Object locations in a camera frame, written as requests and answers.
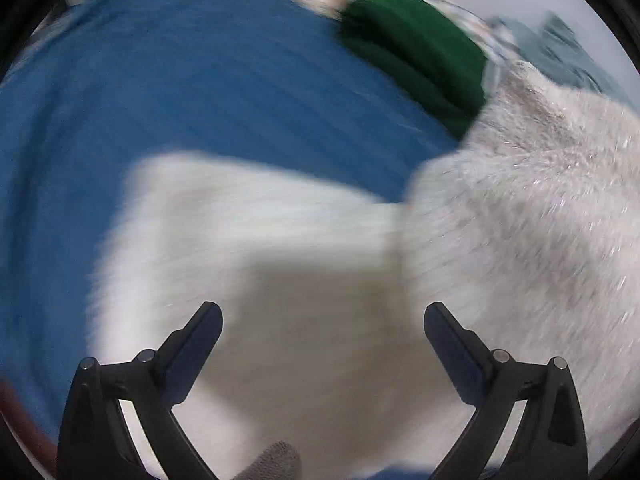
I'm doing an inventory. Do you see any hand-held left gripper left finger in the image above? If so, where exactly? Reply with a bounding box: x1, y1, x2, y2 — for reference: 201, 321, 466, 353
57, 302, 223, 480

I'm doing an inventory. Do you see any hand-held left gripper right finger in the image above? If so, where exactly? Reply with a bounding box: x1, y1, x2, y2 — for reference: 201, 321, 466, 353
424, 302, 589, 480

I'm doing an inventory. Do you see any white tweed jacket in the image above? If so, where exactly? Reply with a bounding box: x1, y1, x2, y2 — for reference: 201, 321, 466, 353
87, 60, 640, 480

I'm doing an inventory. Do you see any blue striped bed sheet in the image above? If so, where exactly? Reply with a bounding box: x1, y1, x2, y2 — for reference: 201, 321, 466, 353
0, 0, 462, 443

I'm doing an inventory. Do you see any folded green striped garment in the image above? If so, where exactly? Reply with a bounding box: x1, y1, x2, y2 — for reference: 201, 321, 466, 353
337, 0, 492, 139

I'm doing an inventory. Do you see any teal duvet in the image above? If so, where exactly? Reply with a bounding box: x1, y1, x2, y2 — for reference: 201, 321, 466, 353
500, 9, 622, 95

